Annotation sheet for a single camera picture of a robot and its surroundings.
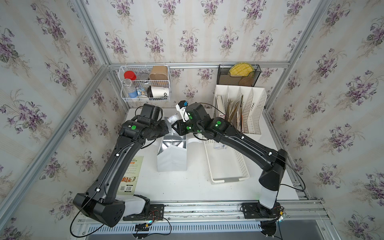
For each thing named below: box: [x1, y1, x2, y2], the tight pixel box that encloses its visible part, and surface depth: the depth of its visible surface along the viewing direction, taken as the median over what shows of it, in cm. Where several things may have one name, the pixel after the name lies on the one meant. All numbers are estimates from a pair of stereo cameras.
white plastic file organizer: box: [213, 85, 267, 135], surface depth 100 cm
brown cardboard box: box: [149, 65, 169, 80], surface depth 92 cm
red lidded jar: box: [124, 70, 137, 81], surface depth 93 cm
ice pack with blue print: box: [167, 113, 180, 124], surface depth 68 cm
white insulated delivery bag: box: [157, 117, 188, 172], surface depth 80 cm
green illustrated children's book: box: [116, 155, 144, 195], surface depth 86 cm
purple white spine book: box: [216, 95, 226, 119], surface depth 91 cm
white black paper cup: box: [147, 85, 169, 98], surface depth 95 cm
